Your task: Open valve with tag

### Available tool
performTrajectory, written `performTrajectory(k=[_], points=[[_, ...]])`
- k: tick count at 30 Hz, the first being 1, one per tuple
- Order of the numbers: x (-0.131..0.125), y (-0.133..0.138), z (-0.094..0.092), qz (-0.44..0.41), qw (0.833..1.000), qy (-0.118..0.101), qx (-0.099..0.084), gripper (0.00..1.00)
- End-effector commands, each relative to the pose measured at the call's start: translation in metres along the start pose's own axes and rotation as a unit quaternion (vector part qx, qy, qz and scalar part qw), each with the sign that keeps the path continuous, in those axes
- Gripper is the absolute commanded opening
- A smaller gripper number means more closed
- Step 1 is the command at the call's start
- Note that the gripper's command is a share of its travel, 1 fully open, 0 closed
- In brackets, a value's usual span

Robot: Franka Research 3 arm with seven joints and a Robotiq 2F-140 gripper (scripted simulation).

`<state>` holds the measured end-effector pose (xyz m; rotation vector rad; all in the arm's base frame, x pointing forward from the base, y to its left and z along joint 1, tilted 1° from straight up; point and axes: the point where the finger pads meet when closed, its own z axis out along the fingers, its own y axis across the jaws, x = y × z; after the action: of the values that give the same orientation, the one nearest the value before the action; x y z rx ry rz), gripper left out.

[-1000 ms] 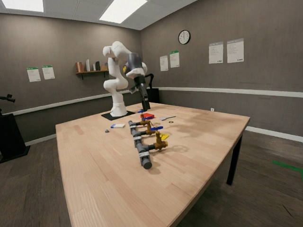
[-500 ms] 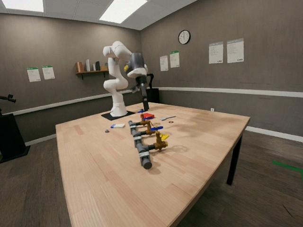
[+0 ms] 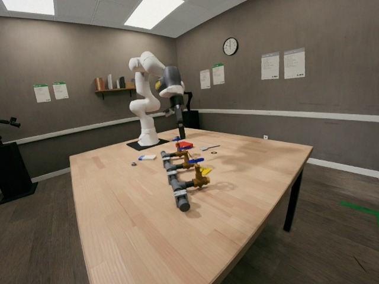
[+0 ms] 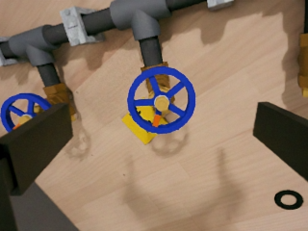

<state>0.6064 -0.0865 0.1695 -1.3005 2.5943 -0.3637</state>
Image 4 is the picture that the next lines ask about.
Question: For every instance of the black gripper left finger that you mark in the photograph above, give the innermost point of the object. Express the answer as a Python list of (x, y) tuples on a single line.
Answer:
[(26, 151)]

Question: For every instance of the black rubber ring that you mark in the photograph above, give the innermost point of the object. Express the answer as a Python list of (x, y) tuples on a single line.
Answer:
[(297, 195)]

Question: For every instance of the yellow tag with chain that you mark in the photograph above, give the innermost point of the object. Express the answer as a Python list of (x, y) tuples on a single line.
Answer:
[(147, 113)]

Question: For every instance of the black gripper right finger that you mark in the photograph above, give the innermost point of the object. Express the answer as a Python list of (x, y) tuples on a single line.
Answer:
[(285, 134)]

